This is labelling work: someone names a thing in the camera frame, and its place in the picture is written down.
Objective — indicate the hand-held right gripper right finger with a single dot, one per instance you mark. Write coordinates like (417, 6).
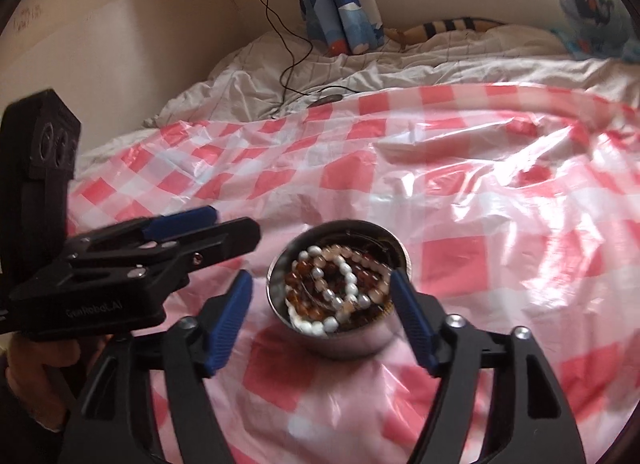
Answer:
(412, 319)

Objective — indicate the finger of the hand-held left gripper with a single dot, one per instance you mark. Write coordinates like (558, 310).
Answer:
(175, 223)
(220, 241)

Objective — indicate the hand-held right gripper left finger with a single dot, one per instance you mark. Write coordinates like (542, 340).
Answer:
(227, 324)

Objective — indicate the round metal tin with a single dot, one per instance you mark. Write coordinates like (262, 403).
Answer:
(345, 345)

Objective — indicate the person's left hand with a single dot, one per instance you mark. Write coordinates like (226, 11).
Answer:
(35, 369)

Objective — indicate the red checked plastic tablecloth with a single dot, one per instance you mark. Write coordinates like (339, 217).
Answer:
(500, 244)

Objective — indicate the white striped quilt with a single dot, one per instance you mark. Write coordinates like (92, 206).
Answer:
(240, 74)

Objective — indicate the small dark device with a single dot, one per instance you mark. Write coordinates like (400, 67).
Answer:
(325, 99)

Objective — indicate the whale print curtain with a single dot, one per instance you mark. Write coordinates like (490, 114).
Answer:
(345, 4)

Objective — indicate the striped plush toy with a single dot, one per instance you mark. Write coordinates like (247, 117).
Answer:
(450, 27)

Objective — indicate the whale print pillow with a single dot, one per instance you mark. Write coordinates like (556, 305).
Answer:
(590, 9)

